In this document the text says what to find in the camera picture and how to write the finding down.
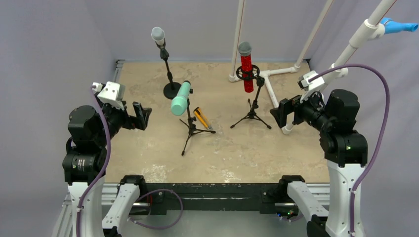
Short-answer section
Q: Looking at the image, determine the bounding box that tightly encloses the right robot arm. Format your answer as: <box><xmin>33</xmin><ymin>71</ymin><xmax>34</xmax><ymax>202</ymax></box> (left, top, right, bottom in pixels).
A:
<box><xmin>270</xmin><ymin>89</ymin><xmax>368</xmax><ymax>237</ymax></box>

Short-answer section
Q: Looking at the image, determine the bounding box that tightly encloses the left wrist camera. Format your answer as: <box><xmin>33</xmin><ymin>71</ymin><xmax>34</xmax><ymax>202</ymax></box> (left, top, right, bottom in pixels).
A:
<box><xmin>92</xmin><ymin>81</ymin><xmax>126</xmax><ymax>111</ymax></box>

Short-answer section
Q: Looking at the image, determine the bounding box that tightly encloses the white PVC pipe frame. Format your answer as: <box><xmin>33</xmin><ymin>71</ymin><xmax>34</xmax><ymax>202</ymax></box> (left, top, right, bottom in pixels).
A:
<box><xmin>228</xmin><ymin>0</ymin><xmax>398</xmax><ymax>135</ymax></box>

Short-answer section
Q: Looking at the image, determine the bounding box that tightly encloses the black tripod shockmount stand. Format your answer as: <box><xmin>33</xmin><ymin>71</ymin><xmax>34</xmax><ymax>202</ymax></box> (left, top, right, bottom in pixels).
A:
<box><xmin>230</xmin><ymin>65</ymin><xmax>272</xmax><ymax>130</ymax></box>

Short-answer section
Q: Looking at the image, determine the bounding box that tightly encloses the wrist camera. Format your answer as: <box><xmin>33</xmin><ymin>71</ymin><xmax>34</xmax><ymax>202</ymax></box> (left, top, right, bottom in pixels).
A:
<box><xmin>297</xmin><ymin>71</ymin><xmax>325</xmax><ymax>103</ymax></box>
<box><xmin>92</xmin><ymin>81</ymin><xmax>126</xmax><ymax>111</ymax></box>

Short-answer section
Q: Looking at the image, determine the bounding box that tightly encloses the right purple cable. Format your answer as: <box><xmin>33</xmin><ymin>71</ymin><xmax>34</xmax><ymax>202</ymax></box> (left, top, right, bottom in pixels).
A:
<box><xmin>307</xmin><ymin>64</ymin><xmax>391</xmax><ymax>236</ymax></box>

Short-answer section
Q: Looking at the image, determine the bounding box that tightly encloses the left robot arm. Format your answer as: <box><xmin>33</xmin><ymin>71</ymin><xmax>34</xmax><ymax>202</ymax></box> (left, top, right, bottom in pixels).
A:
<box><xmin>62</xmin><ymin>102</ymin><xmax>152</xmax><ymax>237</ymax></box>

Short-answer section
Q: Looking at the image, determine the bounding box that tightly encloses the grey white microphone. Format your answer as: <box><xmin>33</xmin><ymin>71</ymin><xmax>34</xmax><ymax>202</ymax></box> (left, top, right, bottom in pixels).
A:
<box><xmin>151</xmin><ymin>27</ymin><xmax>165</xmax><ymax>46</ymax></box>

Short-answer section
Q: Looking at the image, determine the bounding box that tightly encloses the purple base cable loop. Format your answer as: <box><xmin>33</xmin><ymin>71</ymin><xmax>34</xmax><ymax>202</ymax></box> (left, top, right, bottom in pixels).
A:
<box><xmin>126</xmin><ymin>189</ymin><xmax>184</xmax><ymax>230</ymax></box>

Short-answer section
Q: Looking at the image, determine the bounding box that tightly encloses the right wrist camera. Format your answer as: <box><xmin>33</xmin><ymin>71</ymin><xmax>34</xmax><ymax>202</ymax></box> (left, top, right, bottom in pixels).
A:
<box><xmin>297</xmin><ymin>71</ymin><xmax>325</xmax><ymax>103</ymax></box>

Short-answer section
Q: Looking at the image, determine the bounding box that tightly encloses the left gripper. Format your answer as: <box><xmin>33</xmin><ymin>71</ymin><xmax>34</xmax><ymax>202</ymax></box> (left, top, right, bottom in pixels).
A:
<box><xmin>95</xmin><ymin>91</ymin><xmax>150</xmax><ymax>145</ymax></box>

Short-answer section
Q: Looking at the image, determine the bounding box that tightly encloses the mint green microphone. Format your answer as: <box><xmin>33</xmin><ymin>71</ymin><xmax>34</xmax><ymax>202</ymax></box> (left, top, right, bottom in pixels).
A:
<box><xmin>170</xmin><ymin>80</ymin><xmax>191</xmax><ymax>116</ymax></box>

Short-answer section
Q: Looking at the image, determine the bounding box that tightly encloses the black tripod mic stand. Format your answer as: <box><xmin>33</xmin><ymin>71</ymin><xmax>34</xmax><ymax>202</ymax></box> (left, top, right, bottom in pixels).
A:
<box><xmin>180</xmin><ymin>98</ymin><xmax>216</xmax><ymax>156</ymax></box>

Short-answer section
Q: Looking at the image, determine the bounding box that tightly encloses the yellow utility knife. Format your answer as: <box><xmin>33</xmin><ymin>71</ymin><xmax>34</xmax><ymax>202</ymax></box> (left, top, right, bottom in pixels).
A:
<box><xmin>193</xmin><ymin>107</ymin><xmax>213</xmax><ymax>131</ymax></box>

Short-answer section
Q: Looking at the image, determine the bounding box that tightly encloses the blue pipe fitting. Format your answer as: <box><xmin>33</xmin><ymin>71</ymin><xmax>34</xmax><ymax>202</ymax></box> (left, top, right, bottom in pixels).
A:
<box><xmin>380</xmin><ymin>17</ymin><xmax>419</xmax><ymax>34</ymax></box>

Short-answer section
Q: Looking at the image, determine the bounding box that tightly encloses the black round-base mic stand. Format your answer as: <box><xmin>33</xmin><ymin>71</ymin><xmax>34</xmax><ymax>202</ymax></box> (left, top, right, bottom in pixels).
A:
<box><xmin>160</xmin><ymin>41</ymin><xmax>181</xmax><ymax>100</ymax></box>

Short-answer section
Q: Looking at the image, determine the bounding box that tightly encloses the red glitter microphone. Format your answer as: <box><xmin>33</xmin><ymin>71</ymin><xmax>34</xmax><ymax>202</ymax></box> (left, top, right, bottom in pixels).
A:
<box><xmin>238</xmin><ymin>41</ymin><xmax>253</xmax><ymax>93</ymax></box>

